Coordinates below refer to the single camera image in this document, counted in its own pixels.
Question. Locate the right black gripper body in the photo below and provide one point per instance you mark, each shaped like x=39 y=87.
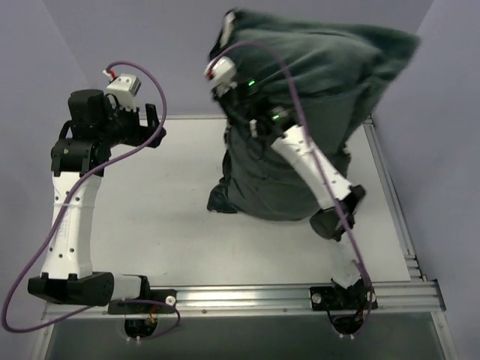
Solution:
x=232 y=96

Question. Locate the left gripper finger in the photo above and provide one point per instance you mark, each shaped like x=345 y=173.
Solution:
x=151 y=116
x=150 y=137

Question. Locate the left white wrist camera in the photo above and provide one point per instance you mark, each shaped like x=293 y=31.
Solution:
x=122 y=90

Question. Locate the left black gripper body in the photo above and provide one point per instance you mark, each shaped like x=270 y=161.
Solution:
x=148 y=127

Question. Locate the zebra and green pillowcase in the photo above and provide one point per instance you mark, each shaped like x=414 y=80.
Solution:
x=333 y=74

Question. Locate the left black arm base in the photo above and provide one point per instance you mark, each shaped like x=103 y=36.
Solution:
x=142 y=315

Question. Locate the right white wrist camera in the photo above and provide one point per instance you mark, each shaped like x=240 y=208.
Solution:
x=221 y=73

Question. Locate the aluminium mounting rail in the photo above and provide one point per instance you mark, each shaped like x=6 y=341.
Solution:
x=417 y=295

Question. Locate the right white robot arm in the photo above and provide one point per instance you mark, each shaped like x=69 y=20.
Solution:
x=284 y=132

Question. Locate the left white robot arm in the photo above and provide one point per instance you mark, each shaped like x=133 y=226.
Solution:
x=99 y=122

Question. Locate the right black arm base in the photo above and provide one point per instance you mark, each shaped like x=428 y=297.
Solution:
x=347 y=308

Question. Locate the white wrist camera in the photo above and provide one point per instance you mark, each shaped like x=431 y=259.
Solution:
x=221 y=73
x=122 y=90

